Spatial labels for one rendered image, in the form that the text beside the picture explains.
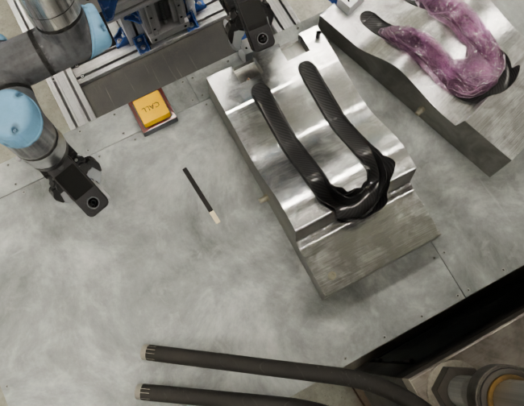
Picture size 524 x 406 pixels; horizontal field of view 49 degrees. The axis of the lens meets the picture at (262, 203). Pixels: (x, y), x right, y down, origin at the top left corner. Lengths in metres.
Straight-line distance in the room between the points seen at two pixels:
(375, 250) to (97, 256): 0.56
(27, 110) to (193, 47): 1.20
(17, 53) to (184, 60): 1.11
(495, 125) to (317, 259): 0.44
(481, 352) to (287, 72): 0.68
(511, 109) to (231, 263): 0.63
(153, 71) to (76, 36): 1.08
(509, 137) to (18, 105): 0.88
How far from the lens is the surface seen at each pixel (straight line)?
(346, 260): 1.12
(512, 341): 1.27
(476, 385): 0.98
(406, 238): 1.15
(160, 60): 2.02
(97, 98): 2.00
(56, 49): 0.95
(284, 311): 1.15
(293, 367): 1.06
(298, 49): 1.26
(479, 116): 1.21
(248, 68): 1.23
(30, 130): 0.90
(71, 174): 1.04
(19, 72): 0.96
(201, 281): 1.16
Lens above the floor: 1.95
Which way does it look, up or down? 75 degrees down
